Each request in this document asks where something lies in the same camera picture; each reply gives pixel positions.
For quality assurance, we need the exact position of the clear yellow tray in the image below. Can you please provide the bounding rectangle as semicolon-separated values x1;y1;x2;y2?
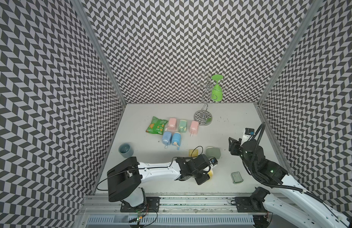
188;149;199;157

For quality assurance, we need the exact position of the sage green pencil sharpener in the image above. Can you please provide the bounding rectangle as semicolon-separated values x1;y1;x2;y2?
205;147;221;160

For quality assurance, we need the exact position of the clear dark green tray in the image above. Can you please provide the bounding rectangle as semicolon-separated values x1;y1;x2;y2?
231;172;243;184

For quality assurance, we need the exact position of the blue pencil sharpener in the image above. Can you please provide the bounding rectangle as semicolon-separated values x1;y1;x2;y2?
171;132;181;150
162;131;172;149

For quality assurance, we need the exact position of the mint green pencil sharpener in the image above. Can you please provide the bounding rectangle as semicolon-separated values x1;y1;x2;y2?
178;120;187;133

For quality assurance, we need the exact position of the yellow pencil sharpener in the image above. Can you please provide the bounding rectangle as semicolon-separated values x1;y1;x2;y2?
208;170;214;179

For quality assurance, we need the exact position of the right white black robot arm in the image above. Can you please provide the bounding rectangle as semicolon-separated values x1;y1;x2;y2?
228;138;352;228

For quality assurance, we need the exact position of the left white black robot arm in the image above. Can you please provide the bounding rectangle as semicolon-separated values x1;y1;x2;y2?
106;154;218;208

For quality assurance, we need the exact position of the green snack bag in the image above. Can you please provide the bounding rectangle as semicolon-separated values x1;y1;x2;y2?
146;116;168;135

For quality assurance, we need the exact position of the green plastic wine glass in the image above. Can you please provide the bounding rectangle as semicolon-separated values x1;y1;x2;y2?
211;75;224;102

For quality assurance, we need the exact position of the teal ceramic cup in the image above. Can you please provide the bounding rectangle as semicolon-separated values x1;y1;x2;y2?
119;143;134;158

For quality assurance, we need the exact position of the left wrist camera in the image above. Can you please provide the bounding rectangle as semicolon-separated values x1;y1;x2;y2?
209;157;218;166

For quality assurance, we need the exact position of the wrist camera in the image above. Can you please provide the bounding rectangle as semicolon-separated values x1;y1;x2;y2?
209;157;218;166
241;128;255;144

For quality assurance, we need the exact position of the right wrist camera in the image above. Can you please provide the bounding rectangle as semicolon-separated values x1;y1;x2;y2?
241;128;255;144

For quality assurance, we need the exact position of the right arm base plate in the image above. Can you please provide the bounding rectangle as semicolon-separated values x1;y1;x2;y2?
234;197;268;213

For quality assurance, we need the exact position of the metal wire cup rack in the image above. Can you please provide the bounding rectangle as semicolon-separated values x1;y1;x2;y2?
191;72;215;126

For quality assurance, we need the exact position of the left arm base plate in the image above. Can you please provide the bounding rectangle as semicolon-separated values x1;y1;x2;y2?
120;197;161;212

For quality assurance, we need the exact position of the aluminium front rail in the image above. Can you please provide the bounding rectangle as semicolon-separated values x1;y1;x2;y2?
79;193;268;215

